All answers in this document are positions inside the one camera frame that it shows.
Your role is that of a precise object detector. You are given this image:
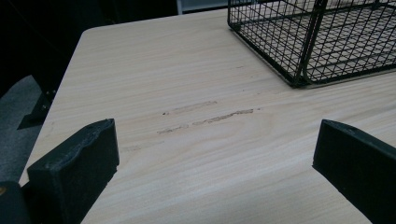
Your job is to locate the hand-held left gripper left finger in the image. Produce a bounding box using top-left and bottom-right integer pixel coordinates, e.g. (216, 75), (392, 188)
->
(26, 118), (120, 224)

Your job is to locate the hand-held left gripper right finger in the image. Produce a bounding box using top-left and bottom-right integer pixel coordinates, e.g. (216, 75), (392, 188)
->
(312, 119), (396, 224)

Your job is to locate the black metal table leg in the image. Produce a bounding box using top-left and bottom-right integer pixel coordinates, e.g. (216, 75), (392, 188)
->
(17, 74), (58, 131)

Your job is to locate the black wire mesh basket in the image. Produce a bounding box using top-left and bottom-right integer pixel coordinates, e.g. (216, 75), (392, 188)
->
(227, 0), (396, 89)

